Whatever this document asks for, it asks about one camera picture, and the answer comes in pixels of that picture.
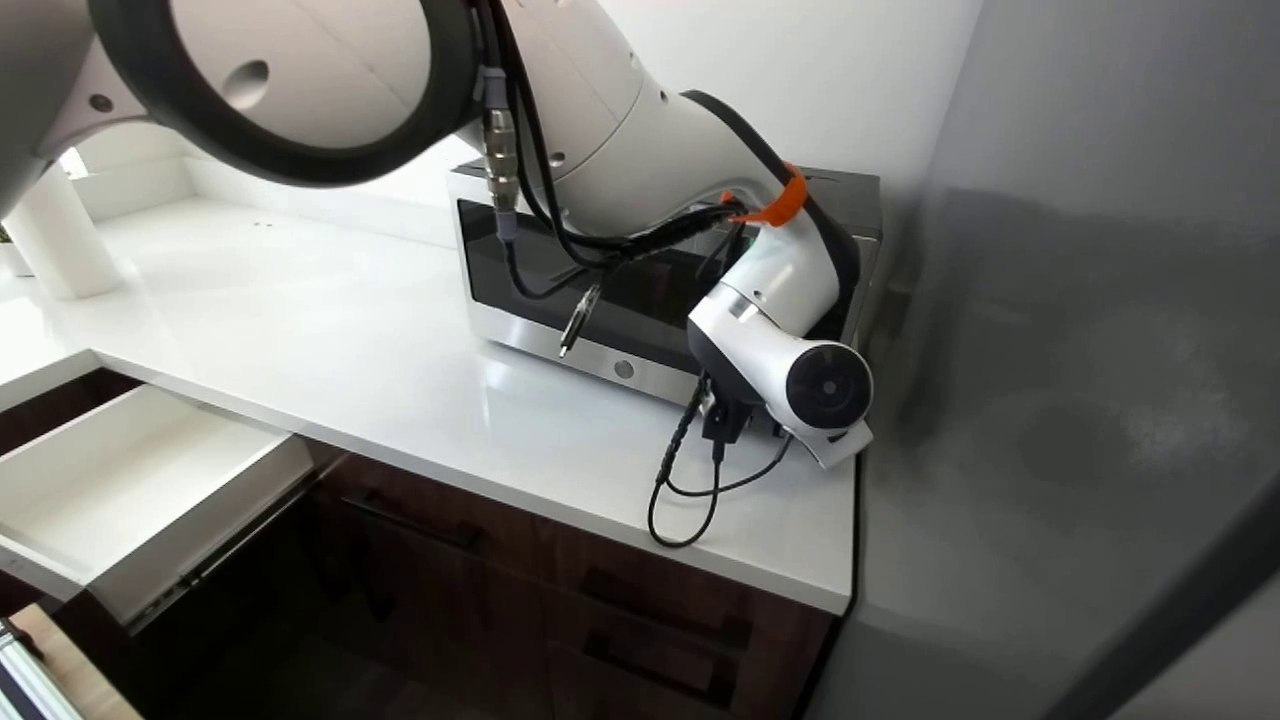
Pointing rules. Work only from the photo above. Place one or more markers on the white open drawer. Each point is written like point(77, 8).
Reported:
point(133, 481)

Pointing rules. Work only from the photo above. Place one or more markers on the dark grey microwave oven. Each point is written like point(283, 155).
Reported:
point(643, 313)

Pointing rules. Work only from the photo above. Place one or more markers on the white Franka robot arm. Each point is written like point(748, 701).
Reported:
point(626, 123)

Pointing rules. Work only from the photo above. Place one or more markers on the dark grey refrigerator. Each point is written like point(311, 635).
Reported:
point(1064, 401)

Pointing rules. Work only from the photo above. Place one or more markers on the dark wood cabinet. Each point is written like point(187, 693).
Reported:
point(533, 603)

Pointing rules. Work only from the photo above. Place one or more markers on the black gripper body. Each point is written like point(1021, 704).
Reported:
point(724, 415)

